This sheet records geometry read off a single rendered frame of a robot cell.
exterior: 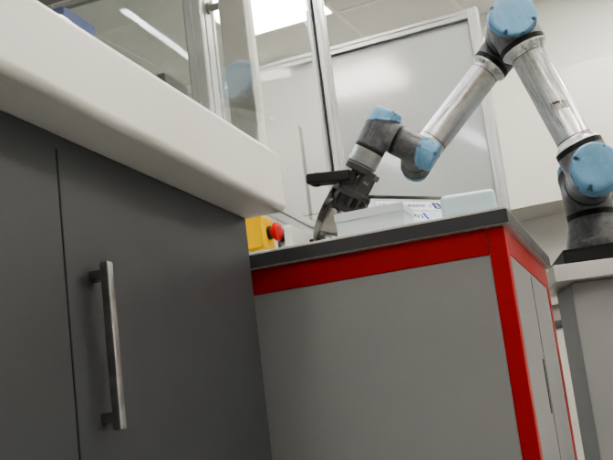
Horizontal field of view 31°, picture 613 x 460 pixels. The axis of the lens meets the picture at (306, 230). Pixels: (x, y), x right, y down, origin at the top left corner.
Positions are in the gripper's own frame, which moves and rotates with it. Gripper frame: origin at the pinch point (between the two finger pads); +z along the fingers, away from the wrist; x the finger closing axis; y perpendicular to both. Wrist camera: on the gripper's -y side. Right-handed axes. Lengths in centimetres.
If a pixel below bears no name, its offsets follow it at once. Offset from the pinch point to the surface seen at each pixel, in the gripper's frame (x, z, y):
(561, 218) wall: 362, -67, -10
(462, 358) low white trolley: -71, 6, 59
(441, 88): 165, -74, -42
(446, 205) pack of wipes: -69, -15, 44
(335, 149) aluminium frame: 47, -25, -24
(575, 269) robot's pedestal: 7, -20, 58
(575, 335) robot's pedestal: 15, -7, 64
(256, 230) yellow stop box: -36.6, 4.3, 0.8
